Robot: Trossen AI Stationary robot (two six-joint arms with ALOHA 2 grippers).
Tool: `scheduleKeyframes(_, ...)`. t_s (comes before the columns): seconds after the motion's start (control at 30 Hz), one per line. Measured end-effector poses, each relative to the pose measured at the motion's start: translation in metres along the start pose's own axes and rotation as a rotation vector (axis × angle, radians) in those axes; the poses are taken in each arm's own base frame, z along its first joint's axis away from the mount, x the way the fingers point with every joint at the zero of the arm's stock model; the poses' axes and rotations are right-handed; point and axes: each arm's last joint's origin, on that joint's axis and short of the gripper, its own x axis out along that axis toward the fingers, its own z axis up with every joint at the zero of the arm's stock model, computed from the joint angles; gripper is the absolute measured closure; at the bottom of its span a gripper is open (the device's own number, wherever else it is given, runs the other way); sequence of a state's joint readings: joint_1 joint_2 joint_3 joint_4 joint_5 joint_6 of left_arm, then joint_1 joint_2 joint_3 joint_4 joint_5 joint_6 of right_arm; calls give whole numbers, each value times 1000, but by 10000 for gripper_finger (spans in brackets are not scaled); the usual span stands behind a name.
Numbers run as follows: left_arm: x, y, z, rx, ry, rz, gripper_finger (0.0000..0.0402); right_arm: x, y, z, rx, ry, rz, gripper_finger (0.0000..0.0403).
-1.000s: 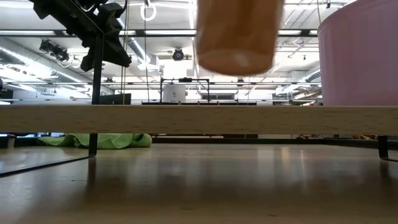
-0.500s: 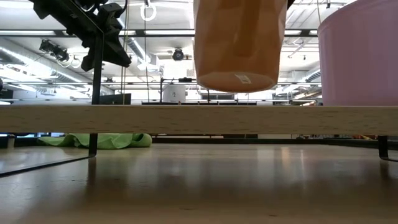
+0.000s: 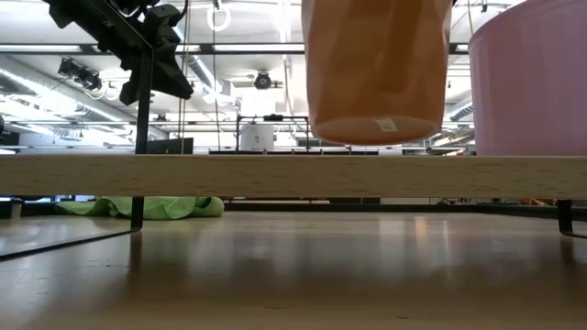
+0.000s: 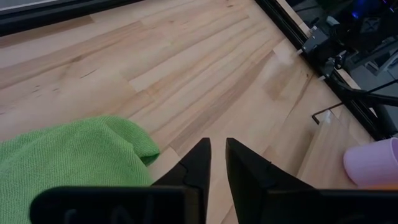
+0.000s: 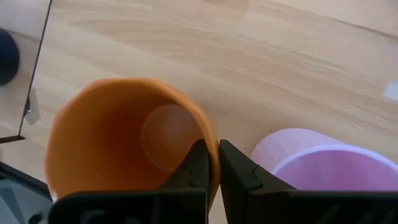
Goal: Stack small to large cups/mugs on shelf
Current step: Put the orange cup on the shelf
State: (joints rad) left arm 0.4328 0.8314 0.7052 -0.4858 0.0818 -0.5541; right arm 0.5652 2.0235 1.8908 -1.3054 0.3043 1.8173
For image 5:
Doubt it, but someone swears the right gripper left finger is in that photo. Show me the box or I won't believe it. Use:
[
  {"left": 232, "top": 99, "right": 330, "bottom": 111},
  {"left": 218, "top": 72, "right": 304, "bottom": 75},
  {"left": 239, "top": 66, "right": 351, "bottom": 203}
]
[{"left": 159, "top": 139, "right": 210, "bottom": 192}]

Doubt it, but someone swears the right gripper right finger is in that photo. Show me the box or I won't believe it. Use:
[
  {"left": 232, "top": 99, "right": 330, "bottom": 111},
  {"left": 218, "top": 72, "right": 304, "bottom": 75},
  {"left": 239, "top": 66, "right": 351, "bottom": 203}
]
[{"left": 218, "top": 139, "right": 297, "bottom": 224}]

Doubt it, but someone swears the orange plastic cup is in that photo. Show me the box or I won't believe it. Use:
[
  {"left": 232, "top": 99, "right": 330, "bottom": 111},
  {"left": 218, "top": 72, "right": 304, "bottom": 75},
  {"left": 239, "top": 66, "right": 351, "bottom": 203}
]
[{"left": 44, "top": 77, "right": 221, "bottom": 212}]

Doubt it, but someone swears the pink plastic mug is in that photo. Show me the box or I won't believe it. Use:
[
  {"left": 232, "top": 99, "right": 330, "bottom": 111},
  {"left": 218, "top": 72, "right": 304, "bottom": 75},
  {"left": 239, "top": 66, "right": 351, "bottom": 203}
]
[{"left": 250, "top": 127, "right": 398, "bottom": 192}]

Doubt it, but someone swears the black table frame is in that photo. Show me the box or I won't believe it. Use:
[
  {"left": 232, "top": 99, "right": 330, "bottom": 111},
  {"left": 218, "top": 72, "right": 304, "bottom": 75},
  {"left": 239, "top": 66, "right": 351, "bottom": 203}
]
[{"left": 0, "top": 161, "right": 54, "bottom": 224}]

